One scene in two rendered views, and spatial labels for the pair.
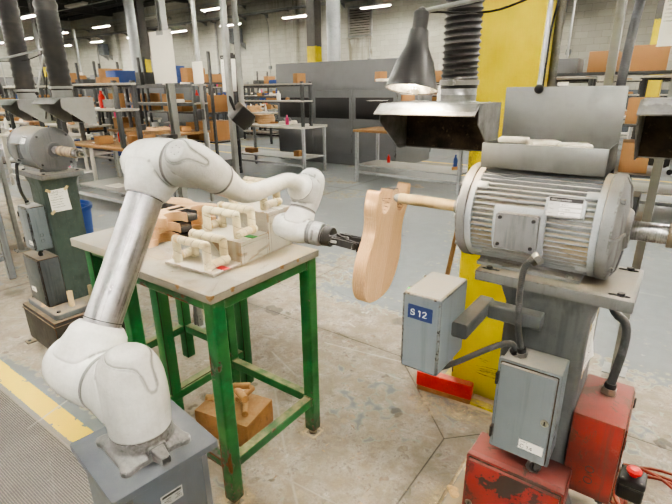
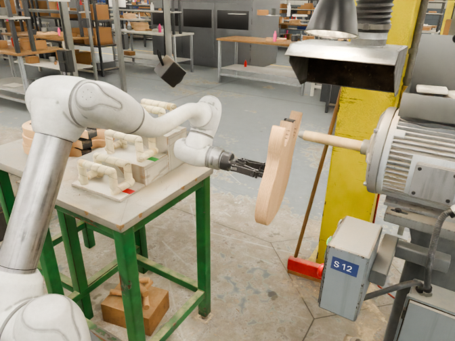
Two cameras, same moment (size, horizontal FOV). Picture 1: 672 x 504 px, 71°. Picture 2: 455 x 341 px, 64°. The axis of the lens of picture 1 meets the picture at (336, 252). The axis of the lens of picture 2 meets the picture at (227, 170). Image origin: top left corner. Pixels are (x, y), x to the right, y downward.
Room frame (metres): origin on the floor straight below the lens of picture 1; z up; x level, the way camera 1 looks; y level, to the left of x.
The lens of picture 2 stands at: (0.32, 0.15, 1.65)
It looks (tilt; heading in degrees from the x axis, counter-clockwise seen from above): 25 degrees down; 355
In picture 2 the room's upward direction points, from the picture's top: 1 degrees clockwise
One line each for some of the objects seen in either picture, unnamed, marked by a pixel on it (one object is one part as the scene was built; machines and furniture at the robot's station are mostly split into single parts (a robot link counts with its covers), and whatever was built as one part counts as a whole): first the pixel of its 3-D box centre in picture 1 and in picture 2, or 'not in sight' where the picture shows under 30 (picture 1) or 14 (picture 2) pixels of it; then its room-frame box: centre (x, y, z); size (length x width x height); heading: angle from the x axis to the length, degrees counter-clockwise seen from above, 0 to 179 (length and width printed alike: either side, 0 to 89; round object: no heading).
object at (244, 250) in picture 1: (231, 243); (133, 163); (1.83, 0.43, 0.98); 0.27 x 0.16 x 0.09; 57
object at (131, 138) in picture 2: (220, 212); (122, 136); (1.80, 0.45, 1.12); 0.20 x 0.03 x 0.03; 56
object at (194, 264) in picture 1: (203, 263); (107, 185); (1.70, 0.52, 0.94); 0.27 x 0.15 x 0.01; 57
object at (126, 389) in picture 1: (131, 387); (51, 337); (1.00, 0.52, 0.87); 0.18 x 0.16 x 0.22; 61
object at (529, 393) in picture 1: (534, 358); (439, 296); (1.01, -0.49, 0.93); 0.15 x 0.10 x 0.55; 54
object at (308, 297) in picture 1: (310, 350); (203, 252); (1.86, 0.12, 0.45); 0.05 x 0.05 x 0.90; 54
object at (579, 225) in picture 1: (538, 218); (447, 165); (1.16, -0.52, 1.25); 0.41 x 0.27 x 0.26; 54
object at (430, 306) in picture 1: (463, 335); (377, 279); (1.02, -0.31, 0.99); 0.24 x 0.21 x 0.26; 54
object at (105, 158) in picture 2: (207, 236); (111, 160); (1.73, 0.50, 1.04); 0.20 x 0.03 x 0.03; 56
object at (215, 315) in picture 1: (225, 409); (134, 316); (1.45, 0.42, 0.45); 0.05 x 0.05 x 0.90; 54
